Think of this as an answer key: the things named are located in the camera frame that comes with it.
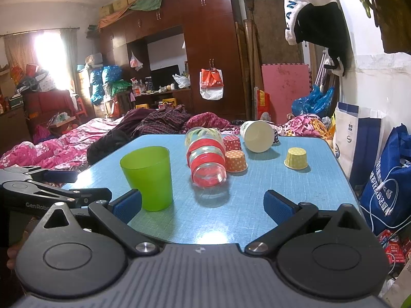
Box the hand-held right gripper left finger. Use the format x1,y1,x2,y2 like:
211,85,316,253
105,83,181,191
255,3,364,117
34,189,160,258

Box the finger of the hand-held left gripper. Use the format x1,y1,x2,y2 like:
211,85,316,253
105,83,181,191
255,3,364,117
1,181,113,208
0,166,79,184

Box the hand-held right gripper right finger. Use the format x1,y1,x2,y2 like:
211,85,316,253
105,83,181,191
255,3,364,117
245,190,376,258

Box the clear glass cup red bands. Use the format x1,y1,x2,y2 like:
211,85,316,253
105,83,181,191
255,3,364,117
184,127,228,188

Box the green plastic cup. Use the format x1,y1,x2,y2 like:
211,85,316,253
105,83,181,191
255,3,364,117
120,146,174,212

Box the yellow polka-dot paper cup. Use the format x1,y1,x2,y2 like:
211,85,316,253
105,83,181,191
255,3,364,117
284,147,309,170

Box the orange polka-dot paper cup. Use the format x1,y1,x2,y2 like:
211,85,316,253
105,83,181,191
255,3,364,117
224,150,248,173

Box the white paper cup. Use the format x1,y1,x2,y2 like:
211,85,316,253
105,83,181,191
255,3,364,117
240,120,276,153

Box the red polka-dot paper cup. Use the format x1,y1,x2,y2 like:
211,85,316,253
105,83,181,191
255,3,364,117
223,135,242,152

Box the pink floral quilt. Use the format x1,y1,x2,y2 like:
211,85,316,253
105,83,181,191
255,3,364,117
0,112,333,171

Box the black cloth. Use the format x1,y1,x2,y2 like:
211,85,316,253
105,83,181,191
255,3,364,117
87,130,132,166

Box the red plastic stool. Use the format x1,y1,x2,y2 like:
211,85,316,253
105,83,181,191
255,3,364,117
75,98,89,119

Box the dark plaid blanket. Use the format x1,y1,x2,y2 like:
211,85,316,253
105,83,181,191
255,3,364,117
130,104,193,140

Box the white and blue paper bag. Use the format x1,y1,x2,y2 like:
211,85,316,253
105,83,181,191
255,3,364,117
332,102,387,187

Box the red and yellow bag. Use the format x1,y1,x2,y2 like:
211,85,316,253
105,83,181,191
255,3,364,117
256,90,271,120

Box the stack of blue bags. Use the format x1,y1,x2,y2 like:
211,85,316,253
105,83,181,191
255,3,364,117
89,65,123,105

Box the blue plastic bag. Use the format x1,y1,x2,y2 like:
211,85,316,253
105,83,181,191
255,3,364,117
292,85,334,118

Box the pink foam mat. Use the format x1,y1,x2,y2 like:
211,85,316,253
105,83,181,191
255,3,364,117
261,63,311,124

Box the blue tote bag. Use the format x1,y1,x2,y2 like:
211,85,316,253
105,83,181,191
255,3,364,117
359,123,411,235

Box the red boxes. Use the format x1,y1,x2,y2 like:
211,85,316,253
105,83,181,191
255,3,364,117
377,229,411,267

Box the white plastic bag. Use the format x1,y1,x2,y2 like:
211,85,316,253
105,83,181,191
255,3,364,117
173,74,191,89
200,85,224,101

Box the patterned window curtain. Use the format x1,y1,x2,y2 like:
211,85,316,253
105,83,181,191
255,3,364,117
0,34,38,71

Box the black monitor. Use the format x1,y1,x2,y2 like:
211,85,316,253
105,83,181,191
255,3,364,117
150,65,181,88

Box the pink plastic bag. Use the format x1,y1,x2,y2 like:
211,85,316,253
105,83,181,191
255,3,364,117
129,51,144,71

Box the orange plastic bag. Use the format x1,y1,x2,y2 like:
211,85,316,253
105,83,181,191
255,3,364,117
200,68,225,88

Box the orange cloth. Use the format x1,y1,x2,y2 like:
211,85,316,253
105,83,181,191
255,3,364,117
98,8,135,30

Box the brown wooden wardrobe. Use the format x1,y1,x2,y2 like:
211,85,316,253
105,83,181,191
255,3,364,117
96,0,248,123

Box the brown wooden board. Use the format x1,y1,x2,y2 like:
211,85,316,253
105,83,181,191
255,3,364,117
243,0,305,69

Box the black hanging garment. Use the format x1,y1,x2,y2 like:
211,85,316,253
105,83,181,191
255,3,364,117
295,2,352,77

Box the dark brown hanging garment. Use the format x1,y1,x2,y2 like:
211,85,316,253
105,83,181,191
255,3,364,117
355,0,411,54

